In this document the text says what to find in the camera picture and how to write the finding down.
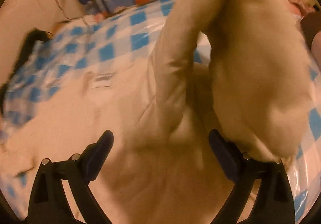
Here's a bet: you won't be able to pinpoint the white quilted padded coat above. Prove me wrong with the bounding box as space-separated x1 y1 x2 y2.
0 0 313 224

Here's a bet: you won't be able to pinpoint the black clothes at bed head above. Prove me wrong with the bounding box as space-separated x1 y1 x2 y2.
1 29 50 117

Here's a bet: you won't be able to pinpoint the blue white checkered bed cover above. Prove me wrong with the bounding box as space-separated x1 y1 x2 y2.
1 0 320 222

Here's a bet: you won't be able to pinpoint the pink garment on bed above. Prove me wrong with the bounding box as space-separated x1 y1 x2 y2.
287 0 316 17

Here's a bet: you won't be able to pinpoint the black charger cable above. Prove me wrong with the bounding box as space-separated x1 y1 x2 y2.
53 0 89 26

